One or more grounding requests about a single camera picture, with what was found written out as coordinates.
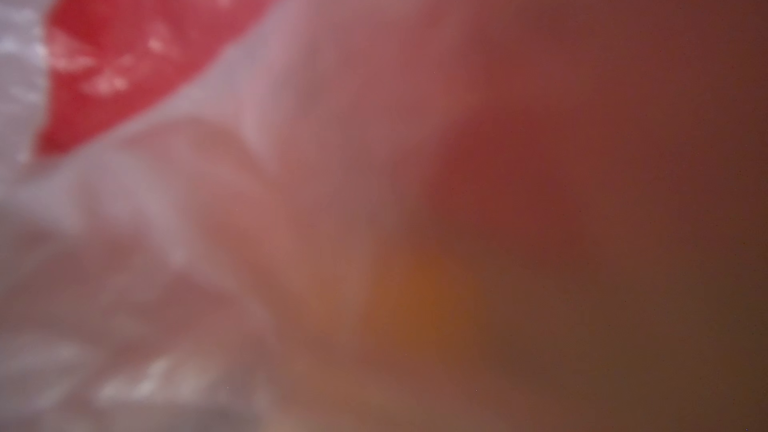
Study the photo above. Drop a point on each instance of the pink plastic bag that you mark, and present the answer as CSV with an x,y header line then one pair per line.
x,y
383,215

